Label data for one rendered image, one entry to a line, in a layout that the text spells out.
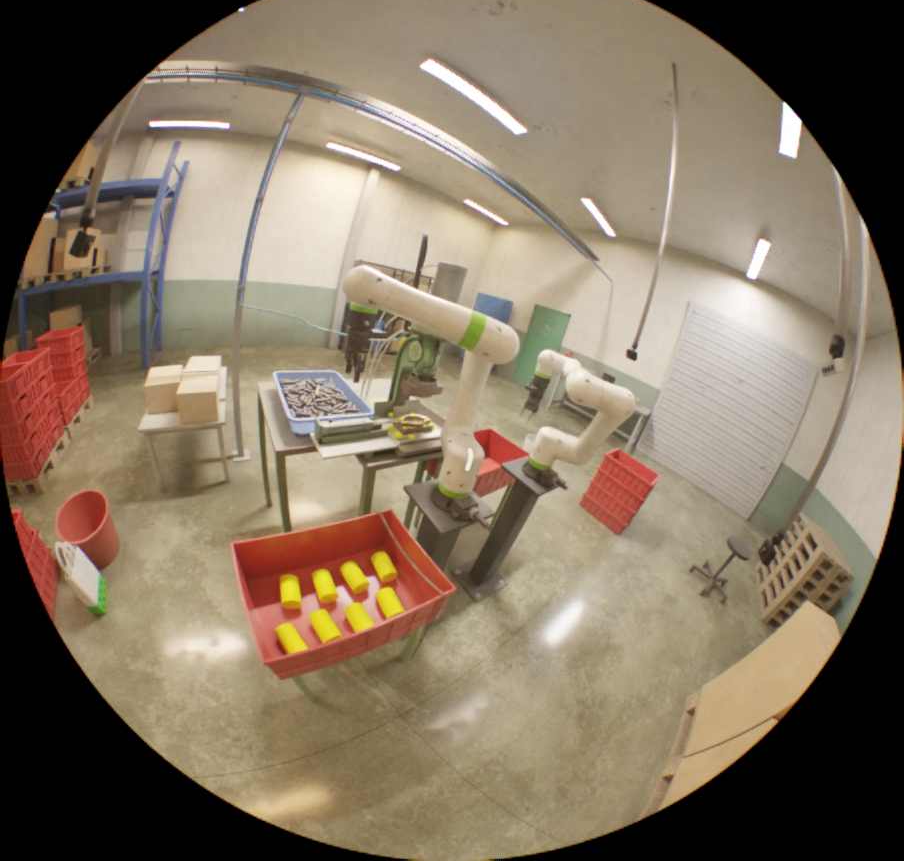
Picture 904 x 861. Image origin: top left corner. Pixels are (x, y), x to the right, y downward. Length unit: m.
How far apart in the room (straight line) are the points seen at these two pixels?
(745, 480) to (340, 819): 6.65
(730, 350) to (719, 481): 2.45
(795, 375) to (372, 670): 6.87
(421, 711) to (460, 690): 0.24
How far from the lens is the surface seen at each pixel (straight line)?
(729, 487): 6.48
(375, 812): 1.65
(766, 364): 6.35
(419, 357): 1.20
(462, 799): 1.70
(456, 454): 0.93
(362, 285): 0.78
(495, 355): 0.82
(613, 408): 1.10
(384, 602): 1.05
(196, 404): 2.20
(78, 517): 2.57
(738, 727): 2.06
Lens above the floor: 1.61
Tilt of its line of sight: 21 degrees down
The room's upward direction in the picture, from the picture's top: 16 degrees clockwise
